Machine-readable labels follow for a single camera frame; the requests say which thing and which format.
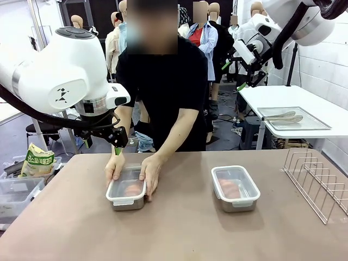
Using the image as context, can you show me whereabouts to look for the metal wire rack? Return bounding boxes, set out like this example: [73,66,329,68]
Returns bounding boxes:
[282,148,348,225]

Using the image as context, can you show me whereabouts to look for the mannequin in dark coat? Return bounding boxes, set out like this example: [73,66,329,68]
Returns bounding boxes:
[208,2,235,82]

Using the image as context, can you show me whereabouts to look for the blue denim cloth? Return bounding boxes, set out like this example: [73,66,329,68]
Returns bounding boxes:
[135,132,156,152]

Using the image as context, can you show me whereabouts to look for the mannequin in blue shirt red top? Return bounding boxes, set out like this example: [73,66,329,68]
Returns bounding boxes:
[187,21,219,82]

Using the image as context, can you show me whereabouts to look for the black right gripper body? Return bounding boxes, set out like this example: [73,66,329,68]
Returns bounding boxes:
[246,58,269,73]

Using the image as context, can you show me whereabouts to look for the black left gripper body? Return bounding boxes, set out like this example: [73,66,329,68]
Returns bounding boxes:
[76,122,117,139]

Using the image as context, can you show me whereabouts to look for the person's right hand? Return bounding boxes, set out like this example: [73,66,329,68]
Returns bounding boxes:
[104,155,126,187]

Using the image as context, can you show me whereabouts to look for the metal baking tray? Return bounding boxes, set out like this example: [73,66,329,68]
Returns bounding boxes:
[257,106,332,131]

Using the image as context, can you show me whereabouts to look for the mannequin in cream shirt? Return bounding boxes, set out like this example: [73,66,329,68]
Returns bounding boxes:
[104,12,122,79]

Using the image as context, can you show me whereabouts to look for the dark grey stool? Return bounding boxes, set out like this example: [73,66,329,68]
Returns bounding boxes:
[239,119,263,150]

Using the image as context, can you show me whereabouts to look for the person's black t-shirt torso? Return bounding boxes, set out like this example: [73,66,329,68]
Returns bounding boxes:
[115,35,209,153]

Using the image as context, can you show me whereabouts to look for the golden croissant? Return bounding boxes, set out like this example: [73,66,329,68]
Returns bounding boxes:
[219,178,241,198]
[124,183,144,196]

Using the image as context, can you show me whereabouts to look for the person's left hand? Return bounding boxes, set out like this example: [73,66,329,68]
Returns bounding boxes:
[139,156,163,202]

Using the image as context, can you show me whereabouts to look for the rectangular steel container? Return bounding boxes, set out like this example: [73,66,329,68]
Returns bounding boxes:
[217,187,258,213]
[110,163,147,212]

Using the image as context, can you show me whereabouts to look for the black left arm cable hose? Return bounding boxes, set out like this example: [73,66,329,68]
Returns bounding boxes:
[0,85,122,136]

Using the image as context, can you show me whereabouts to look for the mannequin in light blue shirt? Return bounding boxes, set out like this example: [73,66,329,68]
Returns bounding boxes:
[118,23,128,55]

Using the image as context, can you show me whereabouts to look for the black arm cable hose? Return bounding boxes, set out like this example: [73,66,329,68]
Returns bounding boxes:
[0,85,122,136]
[271,0,348,70]

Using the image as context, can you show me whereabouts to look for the clear plastic storage bin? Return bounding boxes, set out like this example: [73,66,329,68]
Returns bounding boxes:
[0,176,46,218]

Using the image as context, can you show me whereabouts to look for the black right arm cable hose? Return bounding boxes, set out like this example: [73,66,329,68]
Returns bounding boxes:
[271,0,348,70]

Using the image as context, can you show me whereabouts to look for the person's left forearm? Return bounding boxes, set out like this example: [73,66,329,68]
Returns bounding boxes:
[156,107,201,164]

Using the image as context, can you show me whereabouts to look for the person's right forearm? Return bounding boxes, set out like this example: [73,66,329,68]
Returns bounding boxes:
[111,104,134,164]

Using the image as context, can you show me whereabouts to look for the black tripod stand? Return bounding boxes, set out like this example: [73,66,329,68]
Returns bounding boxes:
[285,43,300,87]

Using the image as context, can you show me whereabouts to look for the metal serving tongs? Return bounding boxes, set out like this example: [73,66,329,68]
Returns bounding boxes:
[263,110,304,123]

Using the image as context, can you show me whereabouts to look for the green yellow snack bag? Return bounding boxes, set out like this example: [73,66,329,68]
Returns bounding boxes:
[20,142,57,178]

